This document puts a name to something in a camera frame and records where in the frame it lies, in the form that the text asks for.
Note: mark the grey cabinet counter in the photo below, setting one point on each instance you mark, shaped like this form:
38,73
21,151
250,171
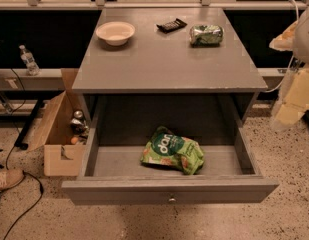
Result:
155,62

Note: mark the crushed green soda can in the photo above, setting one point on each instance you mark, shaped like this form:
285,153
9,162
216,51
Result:
206,35

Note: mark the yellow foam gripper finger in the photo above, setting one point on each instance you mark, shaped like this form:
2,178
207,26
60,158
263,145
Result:
293,100
284,41

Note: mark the white bowl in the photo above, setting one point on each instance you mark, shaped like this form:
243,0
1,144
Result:
115,33

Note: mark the open grey drawer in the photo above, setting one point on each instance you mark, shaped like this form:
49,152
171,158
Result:
112,174

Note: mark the cardboard box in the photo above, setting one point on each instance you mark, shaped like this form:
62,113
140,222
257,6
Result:
54,133

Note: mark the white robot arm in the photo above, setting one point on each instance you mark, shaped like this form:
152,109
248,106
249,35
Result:
300,46

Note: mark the green rice chip bag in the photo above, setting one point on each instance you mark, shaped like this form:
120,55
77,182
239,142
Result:
167,149

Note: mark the metallic items in box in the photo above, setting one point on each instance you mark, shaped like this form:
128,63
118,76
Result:
78,123

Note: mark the black snack bar wrapper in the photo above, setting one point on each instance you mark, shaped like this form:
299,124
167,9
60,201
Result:
172,26

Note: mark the beige sneaker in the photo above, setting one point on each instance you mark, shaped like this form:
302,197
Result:
10,178

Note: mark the black table leg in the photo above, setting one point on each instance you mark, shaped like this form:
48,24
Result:
19,143

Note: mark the clear plastic water bottle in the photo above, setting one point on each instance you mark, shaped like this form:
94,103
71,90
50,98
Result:
29,61

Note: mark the grey metal rail shelf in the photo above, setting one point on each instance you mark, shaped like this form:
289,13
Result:
18,79

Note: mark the orange ball in box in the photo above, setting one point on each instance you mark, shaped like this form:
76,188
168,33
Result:
74,140

